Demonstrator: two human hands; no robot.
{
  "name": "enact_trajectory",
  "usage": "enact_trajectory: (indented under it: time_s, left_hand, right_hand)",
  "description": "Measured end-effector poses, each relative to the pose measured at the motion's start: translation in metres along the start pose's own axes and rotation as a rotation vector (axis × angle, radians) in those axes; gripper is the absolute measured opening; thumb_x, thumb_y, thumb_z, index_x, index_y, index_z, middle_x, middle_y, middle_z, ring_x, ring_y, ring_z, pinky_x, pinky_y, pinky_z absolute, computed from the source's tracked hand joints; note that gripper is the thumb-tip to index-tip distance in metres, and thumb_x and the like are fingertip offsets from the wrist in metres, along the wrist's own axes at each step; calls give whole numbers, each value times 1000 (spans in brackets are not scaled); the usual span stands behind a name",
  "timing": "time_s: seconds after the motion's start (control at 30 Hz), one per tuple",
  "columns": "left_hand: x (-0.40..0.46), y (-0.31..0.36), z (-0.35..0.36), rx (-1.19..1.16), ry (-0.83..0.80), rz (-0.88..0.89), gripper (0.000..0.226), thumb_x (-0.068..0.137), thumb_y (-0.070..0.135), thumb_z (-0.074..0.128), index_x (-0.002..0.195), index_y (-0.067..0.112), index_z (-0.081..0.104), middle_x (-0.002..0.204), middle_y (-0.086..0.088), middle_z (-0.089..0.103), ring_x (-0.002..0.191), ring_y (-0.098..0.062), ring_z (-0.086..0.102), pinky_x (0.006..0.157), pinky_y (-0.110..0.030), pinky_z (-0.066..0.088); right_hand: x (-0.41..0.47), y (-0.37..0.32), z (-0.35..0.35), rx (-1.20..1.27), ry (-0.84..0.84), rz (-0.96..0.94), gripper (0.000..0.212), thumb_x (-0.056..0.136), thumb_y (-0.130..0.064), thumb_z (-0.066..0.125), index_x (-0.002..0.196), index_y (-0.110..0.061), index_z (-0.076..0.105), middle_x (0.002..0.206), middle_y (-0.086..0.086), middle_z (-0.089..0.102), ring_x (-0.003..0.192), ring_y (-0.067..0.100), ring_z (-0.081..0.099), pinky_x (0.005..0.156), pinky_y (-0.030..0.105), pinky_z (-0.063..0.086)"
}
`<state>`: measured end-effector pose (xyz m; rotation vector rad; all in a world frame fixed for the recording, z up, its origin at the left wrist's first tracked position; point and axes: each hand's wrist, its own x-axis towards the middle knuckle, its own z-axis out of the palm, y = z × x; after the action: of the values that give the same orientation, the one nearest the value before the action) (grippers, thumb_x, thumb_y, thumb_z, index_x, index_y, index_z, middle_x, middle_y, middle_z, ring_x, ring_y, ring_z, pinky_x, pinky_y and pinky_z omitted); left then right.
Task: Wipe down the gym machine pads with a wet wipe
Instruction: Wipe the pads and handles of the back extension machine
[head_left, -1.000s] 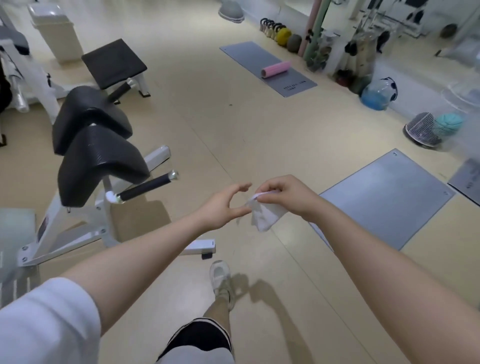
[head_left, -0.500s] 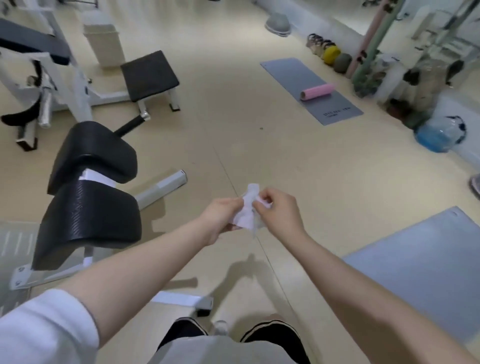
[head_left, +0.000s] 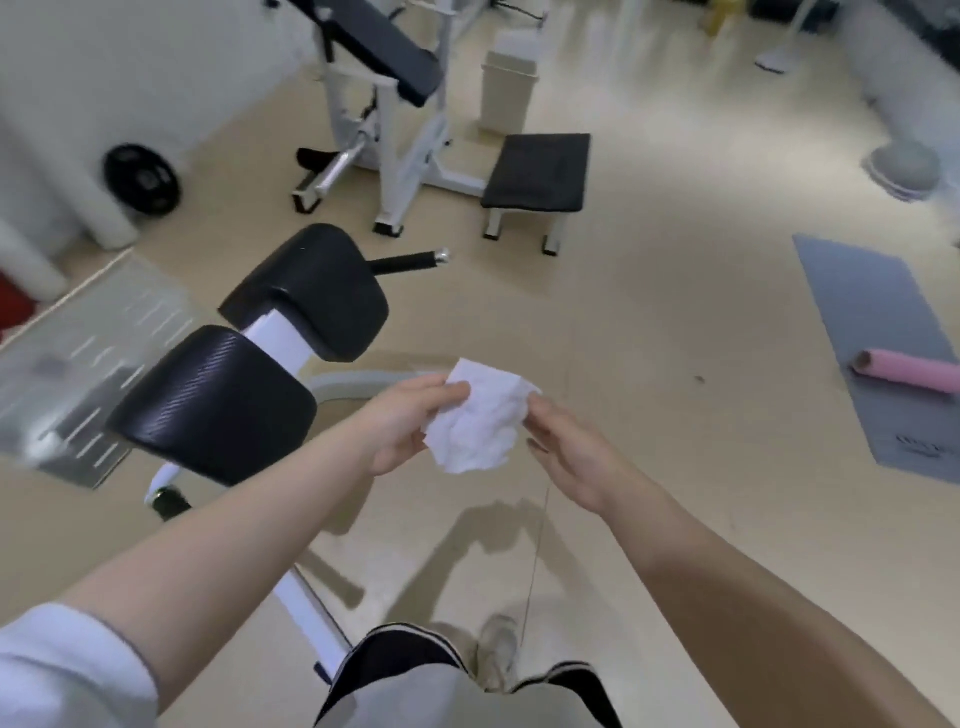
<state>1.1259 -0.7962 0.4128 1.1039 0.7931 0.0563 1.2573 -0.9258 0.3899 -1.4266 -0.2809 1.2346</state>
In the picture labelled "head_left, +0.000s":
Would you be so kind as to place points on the person's left hand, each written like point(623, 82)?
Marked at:
point(401, 427)

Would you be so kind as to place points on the person's right hand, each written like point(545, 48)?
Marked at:
point(577, 457)

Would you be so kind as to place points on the person's right fingers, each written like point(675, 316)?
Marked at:
point(547, 427)

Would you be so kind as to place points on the person's left thumb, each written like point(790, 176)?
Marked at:
point(442, 391)

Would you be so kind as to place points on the white paper towel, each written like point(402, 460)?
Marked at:
point(480, 420)

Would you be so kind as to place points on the person's right forearm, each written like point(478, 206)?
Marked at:
point(757, 622)

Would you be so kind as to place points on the person's left forearm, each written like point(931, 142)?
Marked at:
point(225, 540)

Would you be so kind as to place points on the white hyperextension bench black pads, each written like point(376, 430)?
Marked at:
point(262, 375)

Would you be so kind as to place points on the white sneaker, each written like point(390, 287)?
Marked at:
point(496, 649)

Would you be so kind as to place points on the white shorts with black trim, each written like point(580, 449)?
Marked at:
point(465, 686)

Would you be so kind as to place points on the white preacher curl bench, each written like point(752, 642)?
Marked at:
point(420, 112)

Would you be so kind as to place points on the white trash bin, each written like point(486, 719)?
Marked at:
point(508, 82)

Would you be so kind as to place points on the grey yoga mat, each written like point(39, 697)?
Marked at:
point(881, 352)

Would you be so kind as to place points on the metal diamond plate platform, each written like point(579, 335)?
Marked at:
point(82, 375)

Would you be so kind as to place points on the pink rolled yoga mat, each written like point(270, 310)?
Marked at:
point(907, 369)

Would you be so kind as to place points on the black weight plate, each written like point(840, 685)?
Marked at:
point(142, 180)

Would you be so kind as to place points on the white foam roller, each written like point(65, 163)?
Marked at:
point(26, 259)

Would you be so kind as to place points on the grey balance ball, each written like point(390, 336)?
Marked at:
point(904, 169)

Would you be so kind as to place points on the white stand base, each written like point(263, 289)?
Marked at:
point(784, 45)

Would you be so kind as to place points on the yellow stool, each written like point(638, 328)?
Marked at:
point(724, 13)

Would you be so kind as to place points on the white t-shirt sleeve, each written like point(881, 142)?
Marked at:
point(67, 675)

